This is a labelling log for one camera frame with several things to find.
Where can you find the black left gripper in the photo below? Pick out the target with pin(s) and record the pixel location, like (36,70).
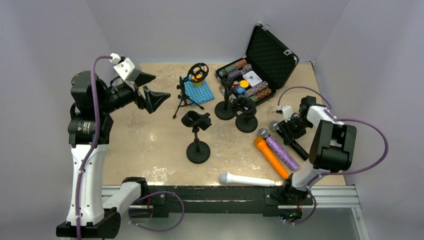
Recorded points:
(153,98)

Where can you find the black poker chip case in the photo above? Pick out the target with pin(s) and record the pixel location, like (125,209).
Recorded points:
(270,59)

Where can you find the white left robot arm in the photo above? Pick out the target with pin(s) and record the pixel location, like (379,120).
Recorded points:
(89,215)

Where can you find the yellow lego brick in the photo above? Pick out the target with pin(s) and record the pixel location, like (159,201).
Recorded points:
(197,80)

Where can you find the black table front rail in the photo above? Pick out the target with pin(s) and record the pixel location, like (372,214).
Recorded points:
(192,199)

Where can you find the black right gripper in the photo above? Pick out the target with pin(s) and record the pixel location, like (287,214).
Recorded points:
(288,138)

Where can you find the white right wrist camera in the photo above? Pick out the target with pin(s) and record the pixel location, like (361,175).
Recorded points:
(286,111)

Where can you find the orange microphone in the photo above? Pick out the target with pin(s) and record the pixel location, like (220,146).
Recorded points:
(262,146)

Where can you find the white microphone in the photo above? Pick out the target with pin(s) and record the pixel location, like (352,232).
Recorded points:
(228,178)

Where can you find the black microphone silver grille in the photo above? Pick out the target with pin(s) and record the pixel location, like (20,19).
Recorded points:
(275,126)

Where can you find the blue lego baseplate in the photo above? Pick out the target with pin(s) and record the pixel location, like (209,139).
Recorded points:
(201,94)

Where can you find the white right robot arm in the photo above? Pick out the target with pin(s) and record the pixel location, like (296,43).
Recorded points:
(332,147)

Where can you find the black tripod shock-mount stand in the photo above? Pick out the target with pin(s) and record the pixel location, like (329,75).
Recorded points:
(185,101)

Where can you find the black round-base mic stand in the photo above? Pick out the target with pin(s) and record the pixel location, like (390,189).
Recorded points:
(223,109)

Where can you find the purple glitter microphone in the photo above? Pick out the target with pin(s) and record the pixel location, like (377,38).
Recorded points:
(273,144)

